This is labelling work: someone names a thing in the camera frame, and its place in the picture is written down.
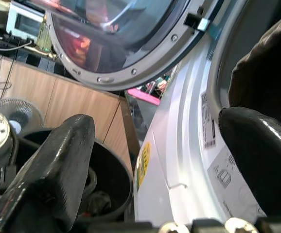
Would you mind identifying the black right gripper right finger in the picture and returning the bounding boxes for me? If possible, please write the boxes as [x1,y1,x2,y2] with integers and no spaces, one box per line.
[218,106,281,219]

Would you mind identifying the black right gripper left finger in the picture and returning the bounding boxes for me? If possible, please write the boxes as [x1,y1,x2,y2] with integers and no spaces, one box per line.
[0,114,96,233]

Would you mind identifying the brown trousers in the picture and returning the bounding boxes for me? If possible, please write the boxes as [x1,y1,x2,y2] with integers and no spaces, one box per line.
[228,11,281,139]

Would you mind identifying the white instruction sticker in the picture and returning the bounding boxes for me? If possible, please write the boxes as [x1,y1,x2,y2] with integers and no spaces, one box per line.
[207,145,267,219]

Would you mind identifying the black round laundry bucket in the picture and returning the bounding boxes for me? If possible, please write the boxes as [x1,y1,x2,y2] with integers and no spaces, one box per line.
[21,127,135,223]

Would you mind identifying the white barcode label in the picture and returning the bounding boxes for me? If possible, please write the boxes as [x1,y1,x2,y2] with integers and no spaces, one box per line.
[200,91,216,149]

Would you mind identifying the wooden cabinet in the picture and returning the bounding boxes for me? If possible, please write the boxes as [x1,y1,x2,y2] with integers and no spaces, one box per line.
[0,52,141,175]

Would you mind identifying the grey electric fan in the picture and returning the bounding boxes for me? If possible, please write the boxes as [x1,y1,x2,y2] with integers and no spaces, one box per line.
[0,98,45,136]

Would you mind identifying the white tumble dryer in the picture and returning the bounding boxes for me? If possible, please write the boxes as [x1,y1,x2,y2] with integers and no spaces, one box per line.
[133,0,281,223]

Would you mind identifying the yellow round sticker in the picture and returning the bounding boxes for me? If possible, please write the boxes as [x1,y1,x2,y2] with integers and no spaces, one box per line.
[135,141,152,194]

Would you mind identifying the black glossy countertop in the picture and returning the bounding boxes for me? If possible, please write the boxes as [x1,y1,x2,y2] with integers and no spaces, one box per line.
[0,36,66,73]

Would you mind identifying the pink plastic object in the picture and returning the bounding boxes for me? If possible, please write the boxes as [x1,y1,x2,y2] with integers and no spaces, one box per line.
[127,74,177,105]

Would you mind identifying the round glass dryer door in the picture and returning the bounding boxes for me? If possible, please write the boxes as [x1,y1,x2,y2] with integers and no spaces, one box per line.
[44,0,225,92]

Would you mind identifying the white toaster oven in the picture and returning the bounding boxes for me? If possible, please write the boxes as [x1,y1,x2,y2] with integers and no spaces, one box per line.
[6,2,46,41]

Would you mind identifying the white cable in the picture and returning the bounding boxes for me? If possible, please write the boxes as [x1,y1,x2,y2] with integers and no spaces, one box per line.
[0,36,33,80]

